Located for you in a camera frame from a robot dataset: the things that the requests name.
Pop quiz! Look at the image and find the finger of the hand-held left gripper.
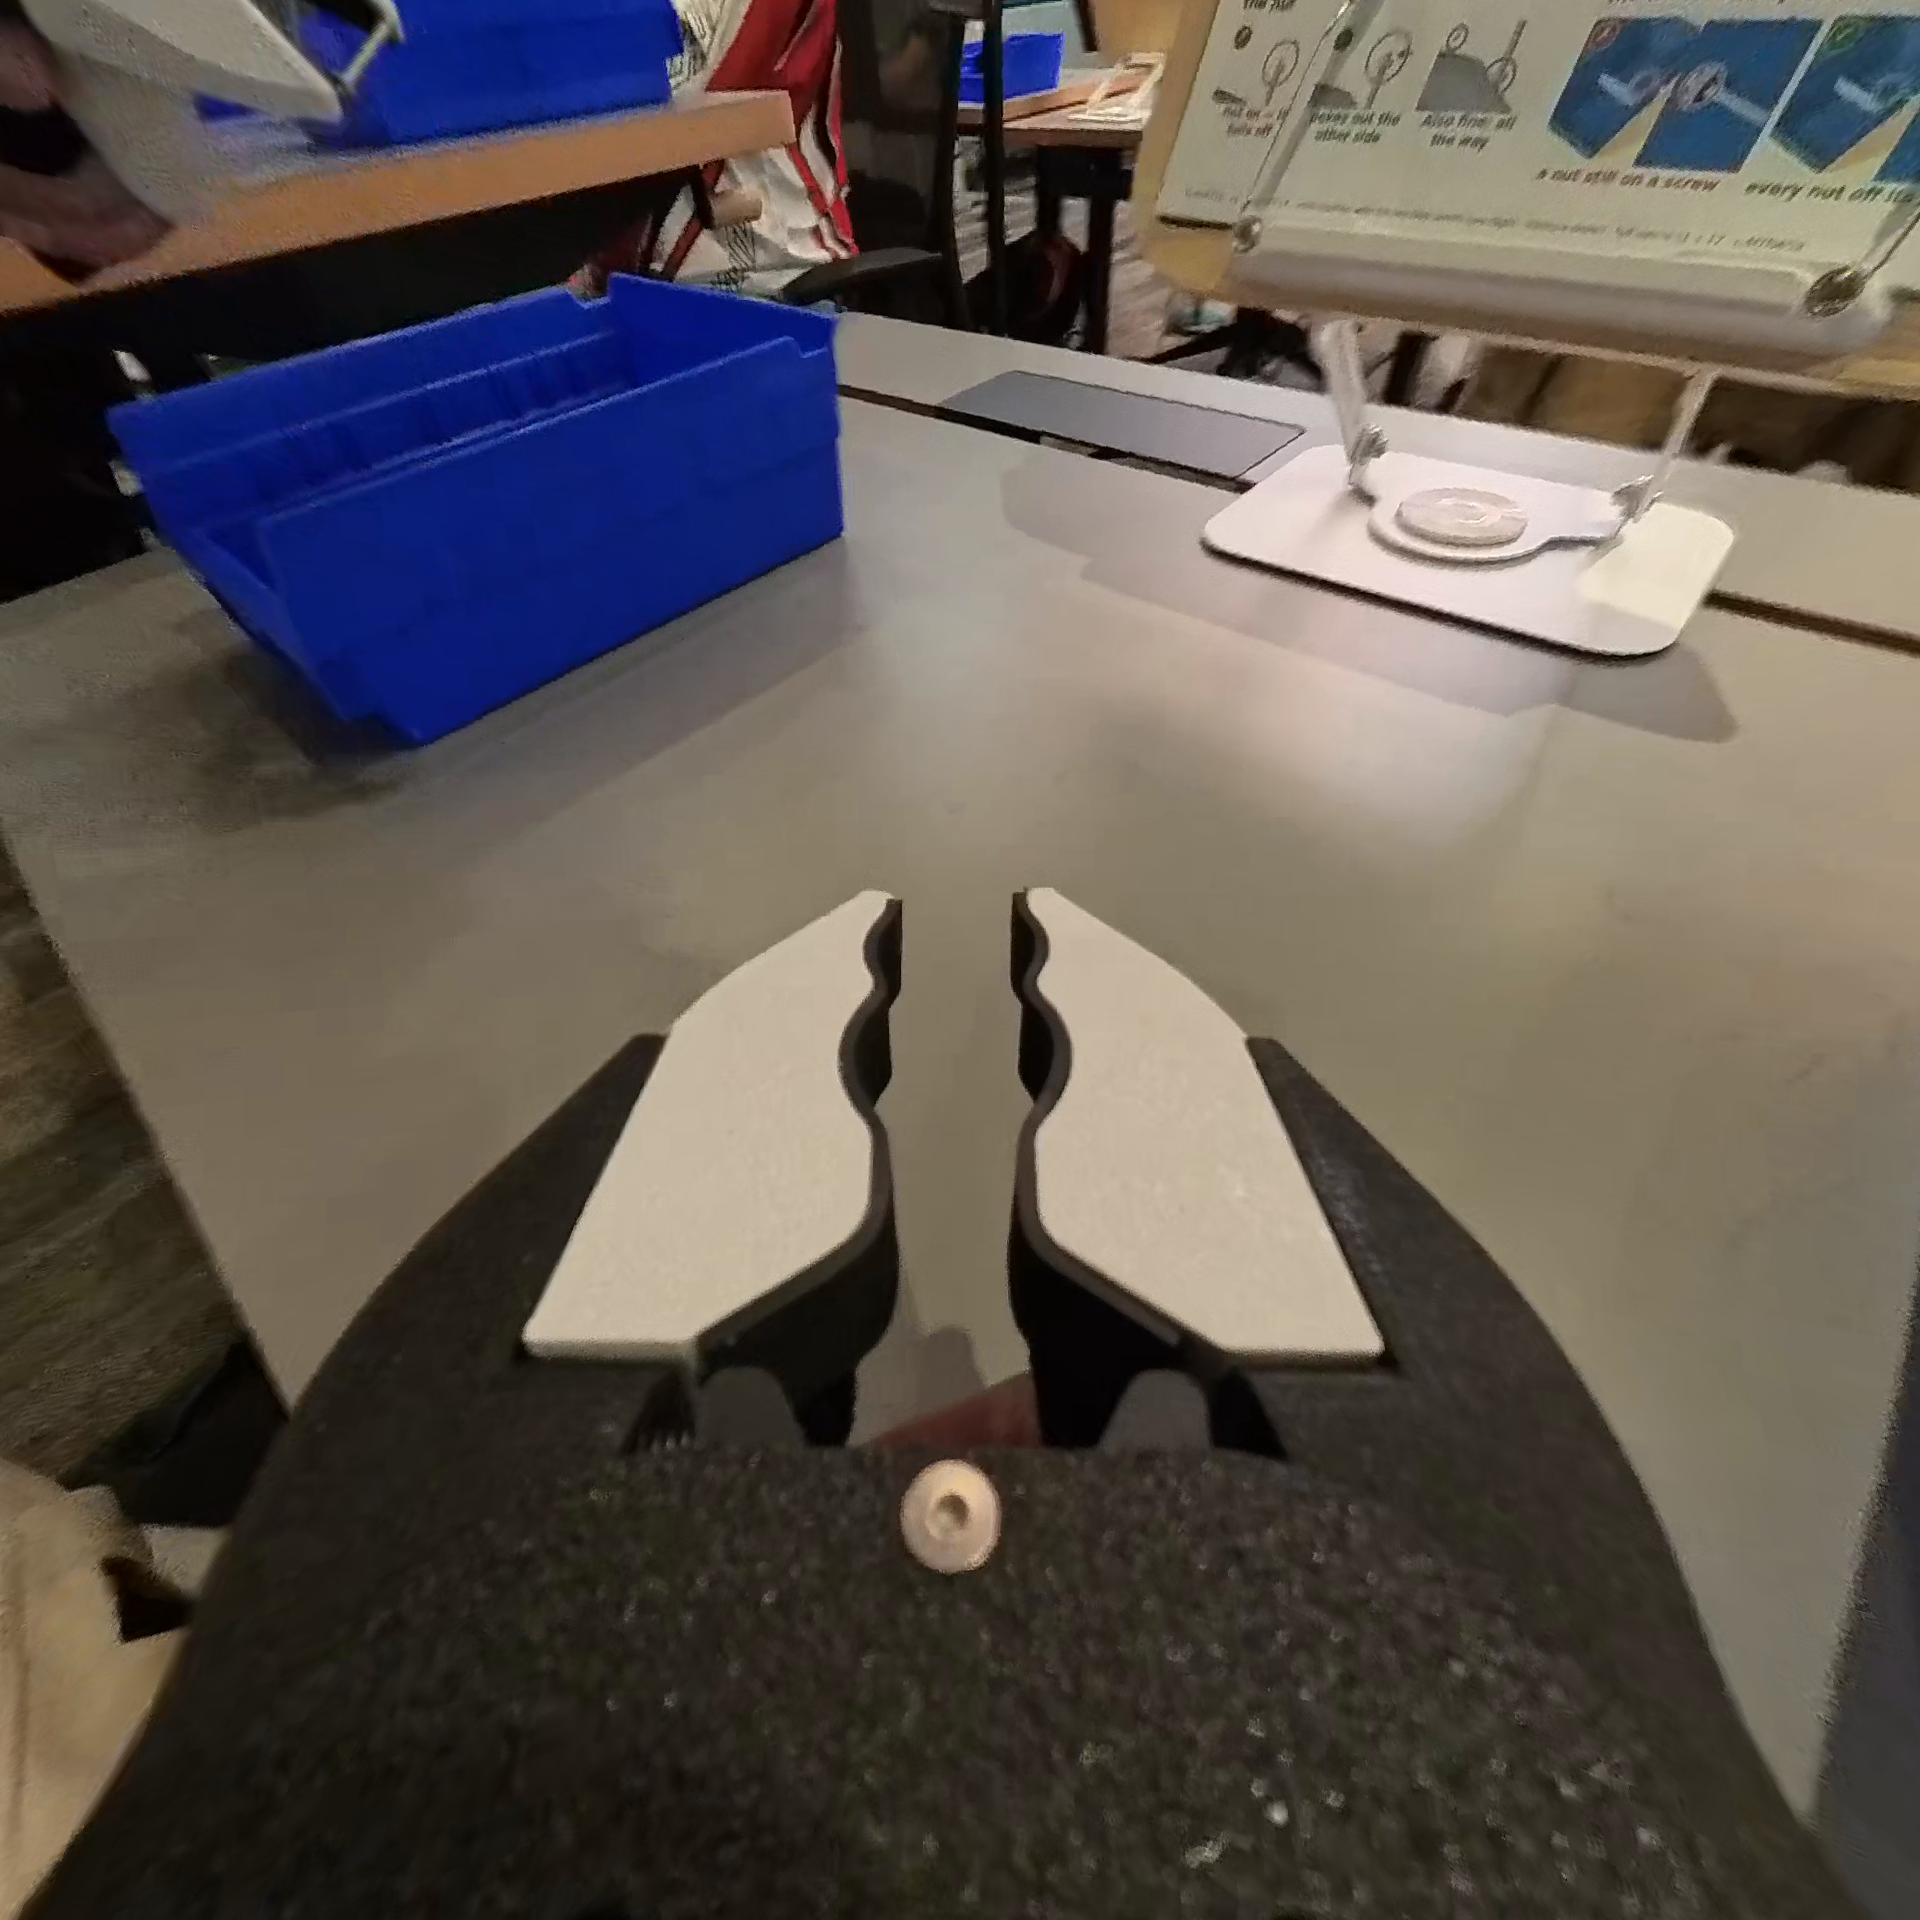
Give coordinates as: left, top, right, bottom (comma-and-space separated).
23, 0, 400, 228

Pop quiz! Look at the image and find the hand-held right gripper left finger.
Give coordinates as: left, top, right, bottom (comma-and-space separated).
522, 892, 902, 1367

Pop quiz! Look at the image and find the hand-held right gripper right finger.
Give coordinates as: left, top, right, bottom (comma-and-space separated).
1012, 887, 1387, 1367

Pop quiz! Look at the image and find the blue plastic bin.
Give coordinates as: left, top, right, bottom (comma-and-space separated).
108, 273, 846, 748

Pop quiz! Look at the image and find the person's left hand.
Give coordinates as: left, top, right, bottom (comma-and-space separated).
0, 30, 168, 288

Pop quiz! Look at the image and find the large blue storage bin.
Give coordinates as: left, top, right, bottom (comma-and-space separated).
195, 0, 684, 151

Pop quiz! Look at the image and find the white tablet stand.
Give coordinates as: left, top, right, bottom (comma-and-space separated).
1203, 210, 1920, 658

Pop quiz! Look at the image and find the dark table hatch panel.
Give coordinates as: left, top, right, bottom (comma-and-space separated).
937, 372, 1308, 486

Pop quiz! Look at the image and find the distant blue bin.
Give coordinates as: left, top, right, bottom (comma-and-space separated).
961, 30, 1074, 109

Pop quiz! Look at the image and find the distant wooden desk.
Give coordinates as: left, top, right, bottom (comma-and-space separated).
991, 74, 1164, 151

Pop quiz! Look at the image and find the tan hanging cloth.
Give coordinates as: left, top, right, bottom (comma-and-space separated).
1476, 331, 1920, 497

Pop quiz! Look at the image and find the printed instruction sheet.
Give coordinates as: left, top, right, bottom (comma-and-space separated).
1162, 0, 1920, 272

